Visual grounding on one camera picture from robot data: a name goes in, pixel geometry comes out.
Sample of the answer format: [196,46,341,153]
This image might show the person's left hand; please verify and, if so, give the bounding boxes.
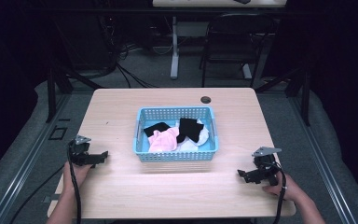
[62,161,94,195]

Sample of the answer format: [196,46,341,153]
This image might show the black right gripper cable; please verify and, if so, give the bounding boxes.
[268,161,288,224]

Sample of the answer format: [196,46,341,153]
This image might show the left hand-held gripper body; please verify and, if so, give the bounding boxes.
[67,134,98,167]

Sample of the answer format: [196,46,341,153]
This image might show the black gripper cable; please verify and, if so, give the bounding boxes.
[268,161,288,224]
[66,146,83,224]

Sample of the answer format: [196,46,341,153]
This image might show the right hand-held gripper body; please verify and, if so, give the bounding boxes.
[251,146,283,187]

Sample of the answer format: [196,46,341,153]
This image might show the black floor cables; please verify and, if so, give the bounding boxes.
[96,12,161,90]

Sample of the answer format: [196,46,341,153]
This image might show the white sock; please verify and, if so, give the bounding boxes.
[176,138,200,153]
[195,119,211,147]

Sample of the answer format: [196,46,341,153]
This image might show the black chair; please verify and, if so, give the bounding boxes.
[199,12,278,89]

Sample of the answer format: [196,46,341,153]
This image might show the blue plastic basket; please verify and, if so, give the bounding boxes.
[131,105,220,163]

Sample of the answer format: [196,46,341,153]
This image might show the aluminium floor rail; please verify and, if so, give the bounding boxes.
[288,95,358,224]
[0,92,73,224]

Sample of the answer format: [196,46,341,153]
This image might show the person's right hand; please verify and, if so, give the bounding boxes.
[262,171,300,203]

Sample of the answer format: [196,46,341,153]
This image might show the small black sock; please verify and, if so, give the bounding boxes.
[143,121,172,138]

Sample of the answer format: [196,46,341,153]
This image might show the pink sock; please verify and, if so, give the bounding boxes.
[147,126,181,153]

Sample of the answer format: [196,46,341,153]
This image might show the black cable under table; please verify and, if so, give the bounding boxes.
[8,163,66,224]

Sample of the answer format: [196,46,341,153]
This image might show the large black sock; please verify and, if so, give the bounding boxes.
[175,117,205,145]

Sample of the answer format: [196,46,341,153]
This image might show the white desk leg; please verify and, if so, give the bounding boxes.
[169,15,181,80]

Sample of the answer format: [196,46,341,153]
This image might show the black metal stand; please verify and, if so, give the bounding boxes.
[44,63,104,124]
[255,64,312,127]

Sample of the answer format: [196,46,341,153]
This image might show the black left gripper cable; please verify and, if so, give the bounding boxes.
[66,146,83,224]

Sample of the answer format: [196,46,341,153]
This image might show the white desk foot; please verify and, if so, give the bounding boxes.
[241,63,254,80]

